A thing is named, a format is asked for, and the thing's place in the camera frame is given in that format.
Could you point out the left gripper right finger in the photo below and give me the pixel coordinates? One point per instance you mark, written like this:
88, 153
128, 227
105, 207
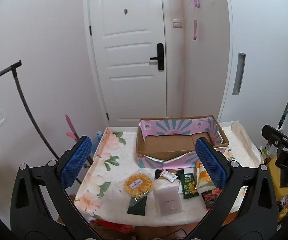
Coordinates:
246, 207

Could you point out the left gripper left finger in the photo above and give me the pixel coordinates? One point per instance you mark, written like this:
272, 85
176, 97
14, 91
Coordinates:
41, 208

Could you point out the red black jerky packet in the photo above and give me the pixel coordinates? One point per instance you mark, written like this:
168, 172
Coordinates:
210, 197

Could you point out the chiffon cake packet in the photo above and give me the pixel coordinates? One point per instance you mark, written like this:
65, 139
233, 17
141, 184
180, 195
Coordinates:
204, 181

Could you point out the green cracker packet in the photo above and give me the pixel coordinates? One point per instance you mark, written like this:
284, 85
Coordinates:
188, 185

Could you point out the frosted white snack packet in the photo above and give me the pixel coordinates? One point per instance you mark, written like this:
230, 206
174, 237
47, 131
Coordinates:
168, 201

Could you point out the small white candy bar packet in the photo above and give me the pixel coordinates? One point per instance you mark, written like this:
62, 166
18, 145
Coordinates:
168, 176

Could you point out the yellow noodle snack bag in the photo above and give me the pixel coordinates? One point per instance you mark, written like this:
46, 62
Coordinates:
137, 186

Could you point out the white wardrobe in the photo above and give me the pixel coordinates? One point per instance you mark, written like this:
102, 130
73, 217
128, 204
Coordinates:
256, 91

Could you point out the black gold snack packet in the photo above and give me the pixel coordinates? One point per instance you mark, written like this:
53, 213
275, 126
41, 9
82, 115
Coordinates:
177, 172

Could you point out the pink cardboard box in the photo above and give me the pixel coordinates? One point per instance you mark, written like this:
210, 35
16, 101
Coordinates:
169, 143

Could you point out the white door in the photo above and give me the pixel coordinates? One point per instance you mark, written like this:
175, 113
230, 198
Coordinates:
125, 34

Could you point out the black door handle lock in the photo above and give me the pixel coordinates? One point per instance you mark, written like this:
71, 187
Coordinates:
160, 57

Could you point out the wall light switch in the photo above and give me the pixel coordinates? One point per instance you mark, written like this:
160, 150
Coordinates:
177, 23

